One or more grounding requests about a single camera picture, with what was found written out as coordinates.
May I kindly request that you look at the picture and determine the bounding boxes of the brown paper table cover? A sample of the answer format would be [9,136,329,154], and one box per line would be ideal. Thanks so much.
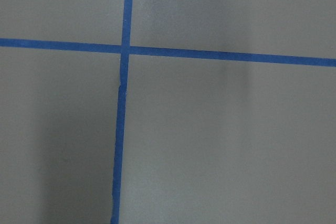
[1,0,335,223]

